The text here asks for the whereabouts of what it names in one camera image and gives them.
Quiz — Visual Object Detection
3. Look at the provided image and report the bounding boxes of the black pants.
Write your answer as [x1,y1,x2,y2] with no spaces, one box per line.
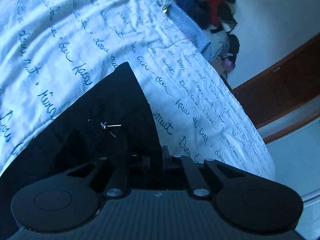
[1,62,162,239]

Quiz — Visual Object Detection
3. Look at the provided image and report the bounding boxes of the brown wooden door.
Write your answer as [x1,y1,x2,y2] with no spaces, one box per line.
[232,35,319,143]

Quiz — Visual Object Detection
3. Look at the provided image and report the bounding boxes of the white bedspread with script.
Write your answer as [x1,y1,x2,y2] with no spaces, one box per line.
[1,0,276,180]

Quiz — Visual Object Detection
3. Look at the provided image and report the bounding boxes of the light blue knitted blanket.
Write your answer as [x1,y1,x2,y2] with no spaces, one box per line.
[156,0,212,61]

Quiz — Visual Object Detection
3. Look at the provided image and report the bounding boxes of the pile of clothes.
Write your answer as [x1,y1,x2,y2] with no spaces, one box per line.
[173,0,240,73]

